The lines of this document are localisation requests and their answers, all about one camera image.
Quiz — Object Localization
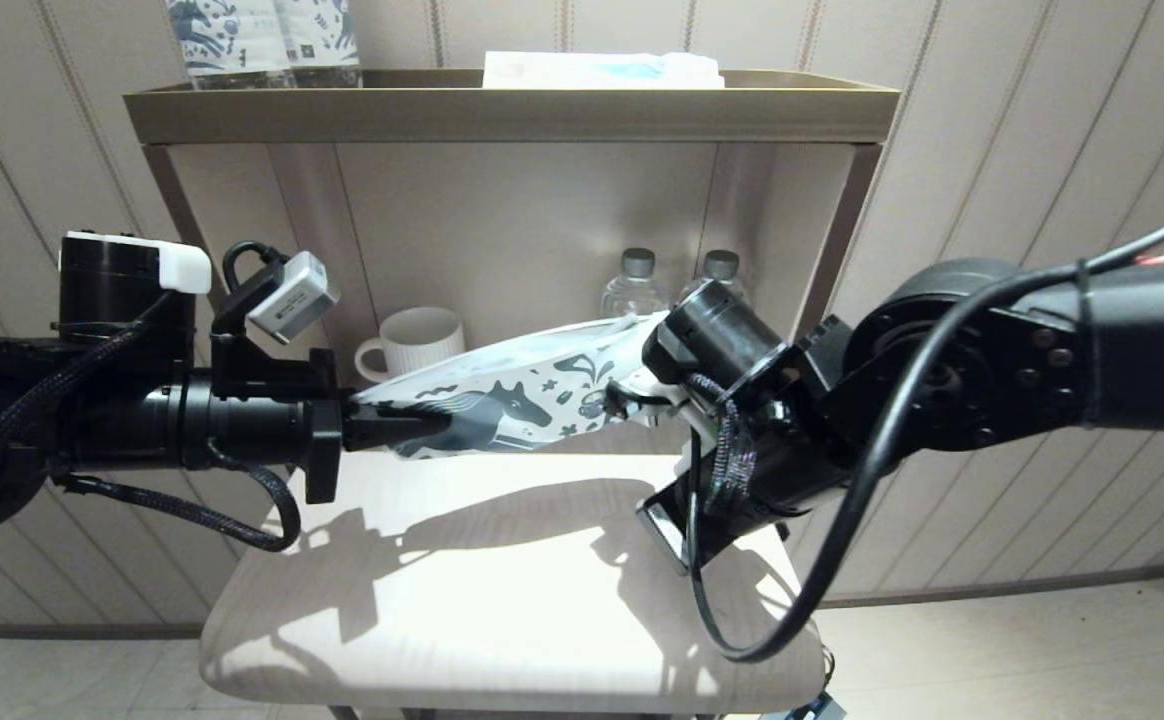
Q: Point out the black left camera cable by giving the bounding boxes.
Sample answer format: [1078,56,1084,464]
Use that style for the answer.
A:
[221,240,290,298]

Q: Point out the white ribbed mug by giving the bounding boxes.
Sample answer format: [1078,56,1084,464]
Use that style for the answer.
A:
[355,306,468,385]

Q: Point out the flat white blue packet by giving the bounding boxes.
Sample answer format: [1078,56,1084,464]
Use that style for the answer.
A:
[482,53,725,92]

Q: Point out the patterned bags on top shelf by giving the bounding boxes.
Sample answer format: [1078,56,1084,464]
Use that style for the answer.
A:
[167,0,295,93]

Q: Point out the braided left arm cable sleeve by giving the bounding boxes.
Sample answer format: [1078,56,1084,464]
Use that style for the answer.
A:
[0,300,304,554]

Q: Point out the braided right arm cable sleeve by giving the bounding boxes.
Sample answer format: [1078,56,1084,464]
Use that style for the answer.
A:
[690,373,759,518]

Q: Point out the black camera cable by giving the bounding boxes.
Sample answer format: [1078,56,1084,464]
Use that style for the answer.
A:
[221,240,290,298]
[687,195,1164,664]

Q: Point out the black right camera cable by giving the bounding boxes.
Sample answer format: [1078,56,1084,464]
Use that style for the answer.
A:
[687,195,1164,664]

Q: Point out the white blue horse print bag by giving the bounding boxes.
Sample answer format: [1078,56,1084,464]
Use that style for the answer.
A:
[354,312,675,460]

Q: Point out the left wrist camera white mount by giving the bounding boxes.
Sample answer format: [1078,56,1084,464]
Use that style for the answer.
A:
[210,250,342,353]

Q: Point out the beige wooden shelf cabinet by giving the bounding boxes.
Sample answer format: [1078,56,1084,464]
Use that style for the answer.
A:
[125,70,901,720]

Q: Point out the clear water bottle black cap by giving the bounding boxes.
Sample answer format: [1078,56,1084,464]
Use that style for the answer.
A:
[599,248,665,321]
[682,250,746,303]

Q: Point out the braided arm cable sleeve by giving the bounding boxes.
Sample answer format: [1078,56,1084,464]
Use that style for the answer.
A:
[0,300,304,554]
[690,373,759,518]

